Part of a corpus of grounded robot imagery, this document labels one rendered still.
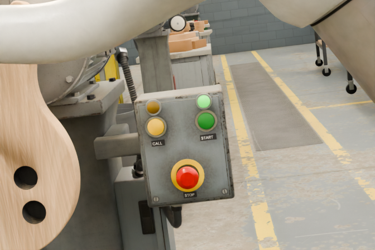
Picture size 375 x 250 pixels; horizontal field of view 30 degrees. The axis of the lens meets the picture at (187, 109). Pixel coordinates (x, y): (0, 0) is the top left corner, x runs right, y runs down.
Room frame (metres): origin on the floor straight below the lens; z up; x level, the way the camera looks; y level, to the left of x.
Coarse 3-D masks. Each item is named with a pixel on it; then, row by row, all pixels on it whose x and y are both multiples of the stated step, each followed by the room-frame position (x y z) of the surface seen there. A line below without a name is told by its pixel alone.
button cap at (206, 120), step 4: (200, 116) 1.22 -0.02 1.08; (204, 116) 1.22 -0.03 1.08; (208, 116) 1.22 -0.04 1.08; (212, 116) 1.22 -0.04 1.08; (200, 120) 1.22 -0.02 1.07; (204, 120) 1.22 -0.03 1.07; (208, 120) 1.22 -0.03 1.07; (212, 120) 1.22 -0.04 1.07; (200, 124) 1.22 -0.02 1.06; (204, 124) 1.22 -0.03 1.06; (208, 124) 1.22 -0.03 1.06; (212, 124) 1.22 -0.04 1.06; (204, 128) 1.22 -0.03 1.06; (208, 128) 1.22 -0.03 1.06
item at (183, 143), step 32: (160, 96) 1.25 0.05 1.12; (192, 96) 1.23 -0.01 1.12; (192, 128) 1.23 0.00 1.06; (224, 128) 1.23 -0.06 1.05; (160, 160) 1.23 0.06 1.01; (192, 160) 1.22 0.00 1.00; (224, 160) 1.22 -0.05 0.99; (160, 192) 1.23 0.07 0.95; (192, 192) 1.23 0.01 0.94; (224, 192) 1.22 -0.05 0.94
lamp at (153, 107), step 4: (148, 100) 1.23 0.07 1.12; (152, 100) 1.23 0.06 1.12; (156, 100) 1.23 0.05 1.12; (148, 104) 1.23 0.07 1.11; (152, 104) 1.22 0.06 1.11; (156, 104) 1.22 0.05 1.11; (160, 104) 1.23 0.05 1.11; (148, 108) 1.22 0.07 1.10; (152, 108) 1.22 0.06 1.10; (156, 108) 1.22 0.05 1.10; (160, 108) 1.23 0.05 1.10; (148, 112) 1.23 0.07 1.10; (152, 112) 1.22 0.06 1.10; (156, 112) 1.23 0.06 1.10
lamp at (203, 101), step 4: (200, 96) 1.22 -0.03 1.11; (204, 96) 1.22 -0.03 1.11; (208, 96) 1.22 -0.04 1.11; (196, 100) 1.22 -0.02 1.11; (200, 100) 1.22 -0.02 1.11; (204, 100) 1.22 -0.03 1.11; (208, 100) 1.22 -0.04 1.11; (196, 104) 1.22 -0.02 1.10; (200, 104) 1.22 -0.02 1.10; (204, 104) 1.22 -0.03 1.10; (208, 104) 1.22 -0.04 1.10; (200, 108) 1.22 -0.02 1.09; (204, 108) 1.22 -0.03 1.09
